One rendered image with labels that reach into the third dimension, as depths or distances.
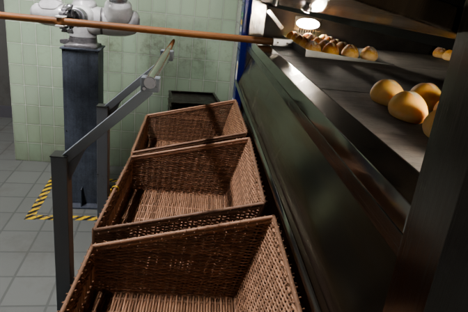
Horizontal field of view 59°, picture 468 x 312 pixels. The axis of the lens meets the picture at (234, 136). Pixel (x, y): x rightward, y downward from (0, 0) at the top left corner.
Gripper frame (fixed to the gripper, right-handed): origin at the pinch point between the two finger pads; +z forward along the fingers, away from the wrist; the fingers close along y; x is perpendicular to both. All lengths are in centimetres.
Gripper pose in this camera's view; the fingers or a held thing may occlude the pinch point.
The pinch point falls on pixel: (60, 21)
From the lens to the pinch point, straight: 199.6
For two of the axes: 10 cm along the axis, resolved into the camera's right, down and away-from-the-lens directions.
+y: -1.0, 9.4, 3.2
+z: 0.7, 3.3, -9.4
